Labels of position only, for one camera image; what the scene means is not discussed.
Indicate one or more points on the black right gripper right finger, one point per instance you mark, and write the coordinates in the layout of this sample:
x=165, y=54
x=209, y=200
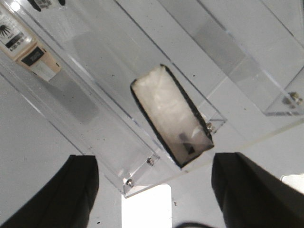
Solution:
x=251, y=197

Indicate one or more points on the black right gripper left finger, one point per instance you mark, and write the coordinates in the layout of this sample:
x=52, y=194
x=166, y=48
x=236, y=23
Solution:
x=66, y=201

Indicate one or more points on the clear acrylic display rack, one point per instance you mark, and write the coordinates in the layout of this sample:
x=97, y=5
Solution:
x=241, y=67

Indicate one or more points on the cream cosmetic tube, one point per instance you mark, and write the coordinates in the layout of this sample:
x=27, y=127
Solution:
x=22, y=46

